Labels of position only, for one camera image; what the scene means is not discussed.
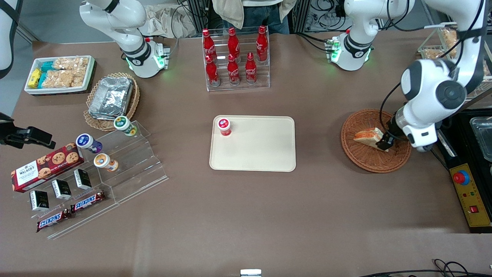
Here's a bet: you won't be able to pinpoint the triangular sandwich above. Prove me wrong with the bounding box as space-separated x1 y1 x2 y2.
353 127 389 152

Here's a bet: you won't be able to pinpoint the clear acrylic bottle rack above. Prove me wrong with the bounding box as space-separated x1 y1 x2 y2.
202 26 271 92

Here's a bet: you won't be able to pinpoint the red cookie box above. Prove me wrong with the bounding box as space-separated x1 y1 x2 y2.
11 143 85 193

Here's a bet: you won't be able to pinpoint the beige wicker basket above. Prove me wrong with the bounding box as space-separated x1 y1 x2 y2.
83 72 140 132

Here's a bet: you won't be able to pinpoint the red lid yogurt cup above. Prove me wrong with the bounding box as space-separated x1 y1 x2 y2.
218 117 232 137

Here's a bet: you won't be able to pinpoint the beige crumpled bag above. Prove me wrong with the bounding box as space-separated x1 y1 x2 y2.
144 5 197 38

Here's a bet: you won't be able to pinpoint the white rectangular snack tray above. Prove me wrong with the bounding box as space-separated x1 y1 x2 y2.
24 55 96 96

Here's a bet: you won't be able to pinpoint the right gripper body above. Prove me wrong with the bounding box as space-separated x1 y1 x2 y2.
0 112 30 147

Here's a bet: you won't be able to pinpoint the green lid yogurt cup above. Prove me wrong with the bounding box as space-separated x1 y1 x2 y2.
113 115 138 137

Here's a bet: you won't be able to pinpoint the stack of foil containers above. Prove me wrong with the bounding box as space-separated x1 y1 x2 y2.
88 77 134 120

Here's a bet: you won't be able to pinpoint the person in beige jacket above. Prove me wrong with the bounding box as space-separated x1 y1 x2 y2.
211 0 301 35

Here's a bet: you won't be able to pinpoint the white wire snack rack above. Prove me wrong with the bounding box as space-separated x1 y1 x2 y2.
417 22 492 101

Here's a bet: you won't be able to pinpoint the small black carton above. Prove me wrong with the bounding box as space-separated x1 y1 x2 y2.
30 190 50 211
52 179 72 200
74 169 92 190

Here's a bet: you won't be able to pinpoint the black cables at table edge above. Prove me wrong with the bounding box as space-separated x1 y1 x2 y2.
357 259 492 277

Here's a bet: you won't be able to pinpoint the clear plastic container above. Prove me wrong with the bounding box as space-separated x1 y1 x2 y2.
470 117 492 162

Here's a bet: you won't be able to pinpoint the clear acrylic stepped display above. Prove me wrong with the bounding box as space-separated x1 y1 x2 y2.
13 120 169 240

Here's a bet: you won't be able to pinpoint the black base cable bundle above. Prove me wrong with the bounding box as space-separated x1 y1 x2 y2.
296 32 334 53

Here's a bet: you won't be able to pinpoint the gray metal bar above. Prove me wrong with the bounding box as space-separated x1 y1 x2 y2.
461 87 492 113

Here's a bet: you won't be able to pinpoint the blue lid yogurt cup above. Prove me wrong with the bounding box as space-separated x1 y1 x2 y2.
76 133 103 154

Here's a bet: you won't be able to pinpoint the Snickers chocolate bar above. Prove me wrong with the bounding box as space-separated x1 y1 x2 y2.
70 191 106 213
37 209 72 232

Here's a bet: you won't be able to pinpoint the black power cable with plug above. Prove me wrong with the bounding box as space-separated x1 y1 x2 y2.
430 147 450 170

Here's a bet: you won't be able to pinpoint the yellow emergency stop control box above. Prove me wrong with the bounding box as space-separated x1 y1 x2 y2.
450 164 492 227

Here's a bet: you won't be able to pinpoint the clear bag of crackers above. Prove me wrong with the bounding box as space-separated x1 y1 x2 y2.
42 70 86 88
53 57 90 72

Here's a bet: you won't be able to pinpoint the red cola bottle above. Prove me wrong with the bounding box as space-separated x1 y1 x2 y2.
227 27 241 62
256 25 269 62
205 55 221 87
245 52 258 84
227 54 241 86
202 29 217 62

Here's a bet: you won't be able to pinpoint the black appliance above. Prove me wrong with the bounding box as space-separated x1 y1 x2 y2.
436 109 492 234

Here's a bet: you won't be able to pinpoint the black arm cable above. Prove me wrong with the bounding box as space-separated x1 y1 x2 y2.
380 0 485 135

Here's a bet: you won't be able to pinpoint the orange lid yogurt cup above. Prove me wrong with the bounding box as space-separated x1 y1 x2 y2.
93 153 119 172

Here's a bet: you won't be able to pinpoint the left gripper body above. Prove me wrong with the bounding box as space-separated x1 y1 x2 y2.
386 110 408 141

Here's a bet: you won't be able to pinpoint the brown round wicker basket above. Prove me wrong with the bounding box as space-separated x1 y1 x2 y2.
341 109 412 174

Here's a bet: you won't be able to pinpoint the cream plastic tray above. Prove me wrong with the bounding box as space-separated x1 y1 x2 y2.
209 115 296 172

